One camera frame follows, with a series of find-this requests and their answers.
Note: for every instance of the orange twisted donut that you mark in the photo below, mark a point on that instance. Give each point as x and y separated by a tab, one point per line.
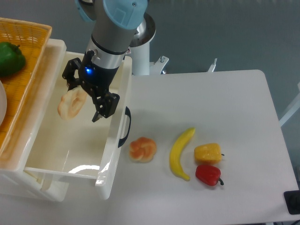
142	150

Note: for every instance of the white drawer cabinet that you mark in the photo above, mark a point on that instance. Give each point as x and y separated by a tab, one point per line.
15	178

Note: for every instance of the yellow toy banana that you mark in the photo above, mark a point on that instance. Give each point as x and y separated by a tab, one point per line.
176	151

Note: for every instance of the black device at table edge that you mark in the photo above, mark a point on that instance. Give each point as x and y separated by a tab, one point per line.
292	200

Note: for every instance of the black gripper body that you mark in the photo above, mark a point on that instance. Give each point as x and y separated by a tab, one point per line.
94	79

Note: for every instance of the black drawer handle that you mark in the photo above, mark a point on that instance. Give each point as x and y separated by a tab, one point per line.
126	127

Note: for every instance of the orange woven plastic basket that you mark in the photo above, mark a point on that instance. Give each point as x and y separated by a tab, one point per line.
32	38

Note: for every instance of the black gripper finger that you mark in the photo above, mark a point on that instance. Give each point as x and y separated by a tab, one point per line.
69	73
105	105

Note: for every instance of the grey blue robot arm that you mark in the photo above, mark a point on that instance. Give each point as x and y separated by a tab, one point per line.
116	22

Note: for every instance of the green toy bell pepper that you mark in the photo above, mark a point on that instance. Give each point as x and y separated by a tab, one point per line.
12	59

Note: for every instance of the white metal frame bracket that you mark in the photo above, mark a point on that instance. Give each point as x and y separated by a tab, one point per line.
291	109

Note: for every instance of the beige ring donut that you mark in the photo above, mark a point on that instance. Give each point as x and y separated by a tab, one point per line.
71	103

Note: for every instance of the white open upper drawer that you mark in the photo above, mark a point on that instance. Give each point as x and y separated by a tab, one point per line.
79	151

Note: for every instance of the white plate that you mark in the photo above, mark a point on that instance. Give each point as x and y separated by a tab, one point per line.
3	103

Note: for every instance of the yellow toy bell pepper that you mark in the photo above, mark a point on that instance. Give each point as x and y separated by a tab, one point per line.
208	154

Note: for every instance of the red toy bell pepper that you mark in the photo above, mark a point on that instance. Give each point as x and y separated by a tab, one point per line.
209	175

